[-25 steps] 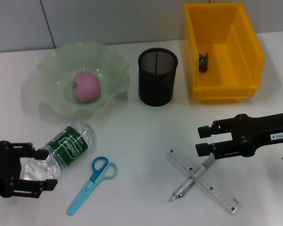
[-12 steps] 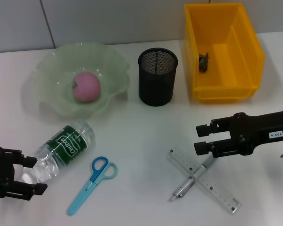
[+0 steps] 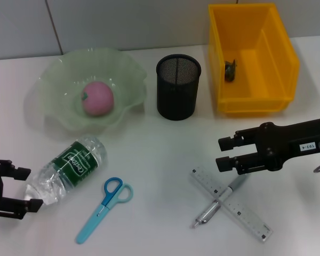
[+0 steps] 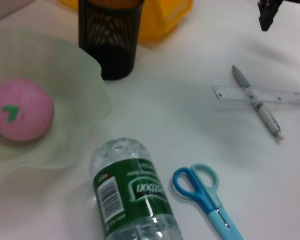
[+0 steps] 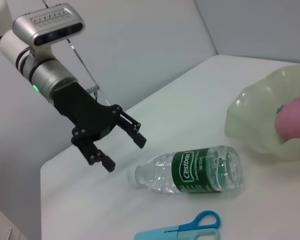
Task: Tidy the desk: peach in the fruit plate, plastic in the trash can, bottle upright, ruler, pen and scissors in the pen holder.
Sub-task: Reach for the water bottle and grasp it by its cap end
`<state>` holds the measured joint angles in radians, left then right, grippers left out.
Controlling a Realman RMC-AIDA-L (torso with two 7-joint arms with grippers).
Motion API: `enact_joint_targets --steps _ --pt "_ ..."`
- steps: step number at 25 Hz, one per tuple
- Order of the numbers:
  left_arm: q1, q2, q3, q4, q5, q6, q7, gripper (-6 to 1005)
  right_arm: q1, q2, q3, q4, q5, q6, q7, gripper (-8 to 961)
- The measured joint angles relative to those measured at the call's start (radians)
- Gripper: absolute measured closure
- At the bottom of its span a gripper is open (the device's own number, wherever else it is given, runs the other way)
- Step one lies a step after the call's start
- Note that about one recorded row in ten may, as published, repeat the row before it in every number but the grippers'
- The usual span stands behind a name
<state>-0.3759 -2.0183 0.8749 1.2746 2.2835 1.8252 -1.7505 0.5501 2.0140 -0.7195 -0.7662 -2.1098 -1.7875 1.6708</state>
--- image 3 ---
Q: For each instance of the blue scissors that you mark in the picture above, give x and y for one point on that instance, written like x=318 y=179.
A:
x=93 y=221

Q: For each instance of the yellow plastic bin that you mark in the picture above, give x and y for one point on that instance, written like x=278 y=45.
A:
x=256 y=88

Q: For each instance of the green plastic wrapper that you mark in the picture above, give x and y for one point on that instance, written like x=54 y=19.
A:
x=230 y=70

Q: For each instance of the pink toy peach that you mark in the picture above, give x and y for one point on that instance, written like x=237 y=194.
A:
x=98 y=98

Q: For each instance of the clear green-label water bottle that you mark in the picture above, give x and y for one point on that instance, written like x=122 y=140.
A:
x=74 y=165

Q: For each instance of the black mesh pen holder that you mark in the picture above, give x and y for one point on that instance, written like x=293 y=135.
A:
x=177 y=96

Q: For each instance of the transparent plastic ruler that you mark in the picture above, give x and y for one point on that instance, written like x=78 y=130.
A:
x=245 y=213

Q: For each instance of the green glass fruit bowl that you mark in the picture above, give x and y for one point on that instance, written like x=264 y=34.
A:
x=122 y=80

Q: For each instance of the silver grey pen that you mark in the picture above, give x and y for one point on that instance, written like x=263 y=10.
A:
x=206 y=213

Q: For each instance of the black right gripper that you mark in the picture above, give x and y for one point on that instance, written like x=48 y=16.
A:
x=282 y=141

